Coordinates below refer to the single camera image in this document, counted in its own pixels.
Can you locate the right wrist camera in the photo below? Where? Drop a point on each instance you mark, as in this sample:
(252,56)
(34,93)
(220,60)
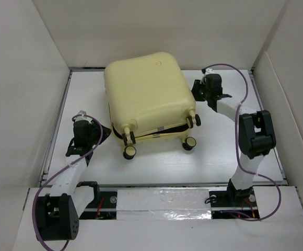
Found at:
(207,71)

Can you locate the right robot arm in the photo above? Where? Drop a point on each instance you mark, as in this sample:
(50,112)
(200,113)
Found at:
(254,134)

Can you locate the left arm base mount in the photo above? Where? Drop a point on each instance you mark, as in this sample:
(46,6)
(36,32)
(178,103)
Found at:
(91,203)

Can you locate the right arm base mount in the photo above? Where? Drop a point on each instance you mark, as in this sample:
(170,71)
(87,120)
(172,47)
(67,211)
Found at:
(223,207)

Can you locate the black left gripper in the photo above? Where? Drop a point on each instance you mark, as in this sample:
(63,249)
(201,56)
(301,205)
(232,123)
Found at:
(106,132)

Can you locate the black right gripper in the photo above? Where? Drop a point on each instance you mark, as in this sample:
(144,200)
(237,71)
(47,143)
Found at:
(196,85)

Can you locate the yellow hard-shell suitcase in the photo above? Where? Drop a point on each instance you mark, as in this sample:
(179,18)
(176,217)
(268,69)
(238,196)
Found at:
(149,100)

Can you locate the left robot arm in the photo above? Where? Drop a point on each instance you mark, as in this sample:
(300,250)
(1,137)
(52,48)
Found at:
(55,215)

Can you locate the metal rail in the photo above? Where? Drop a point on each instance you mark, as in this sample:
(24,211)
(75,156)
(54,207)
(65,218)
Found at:
(113,188)

